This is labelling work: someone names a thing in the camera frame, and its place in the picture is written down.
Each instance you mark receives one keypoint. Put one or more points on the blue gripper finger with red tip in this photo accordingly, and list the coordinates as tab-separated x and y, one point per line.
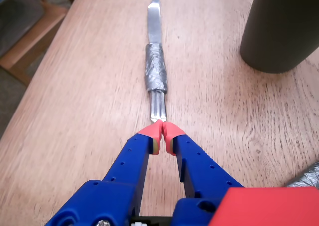
119	186
202	171

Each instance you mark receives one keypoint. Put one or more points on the gray plastic cup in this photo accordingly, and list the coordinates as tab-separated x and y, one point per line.
281	29

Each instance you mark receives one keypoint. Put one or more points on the wooden chair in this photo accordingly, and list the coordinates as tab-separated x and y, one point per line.
37	36

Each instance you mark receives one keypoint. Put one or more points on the red camera mount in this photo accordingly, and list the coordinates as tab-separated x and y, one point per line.
269	208

